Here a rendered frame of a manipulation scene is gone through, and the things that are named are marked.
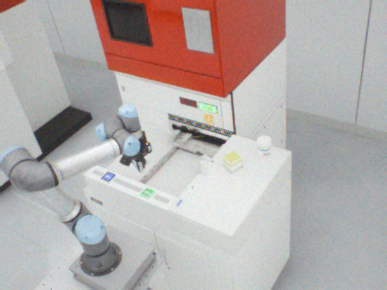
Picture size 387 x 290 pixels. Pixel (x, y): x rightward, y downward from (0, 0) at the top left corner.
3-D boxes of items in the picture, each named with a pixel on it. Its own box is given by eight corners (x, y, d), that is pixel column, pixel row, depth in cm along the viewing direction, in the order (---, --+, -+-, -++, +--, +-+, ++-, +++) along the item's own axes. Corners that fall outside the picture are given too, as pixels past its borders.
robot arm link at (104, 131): (104, 135, 174) (128, 122, 179) (91, 123, 181) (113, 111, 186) (110, 150, 179) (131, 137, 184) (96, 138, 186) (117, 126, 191)
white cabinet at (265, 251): (170, 213, 333) (150, 128, 282) (289, 264, 286) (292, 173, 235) (116, 277, 294) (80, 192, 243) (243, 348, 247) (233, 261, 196)
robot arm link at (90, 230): (91, 261, 184) (83, 240, 175) (75, 242, 192) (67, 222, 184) (115, 245, 189) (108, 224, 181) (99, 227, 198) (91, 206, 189)
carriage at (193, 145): (176, 136, 266) (175, 132, 264) (229, 153, 248) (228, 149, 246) (168, 144, 261) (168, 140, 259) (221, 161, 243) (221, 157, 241)
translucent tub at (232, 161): (235, 160, 226) (234, 149, 221) (244, 167, 220) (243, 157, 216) (223, 167, 223) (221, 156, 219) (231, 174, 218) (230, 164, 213)
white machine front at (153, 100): (130, 117, 293) (116, 64, 268) (237, 151, 253) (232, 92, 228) (126, 120, 291) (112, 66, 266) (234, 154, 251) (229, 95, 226)
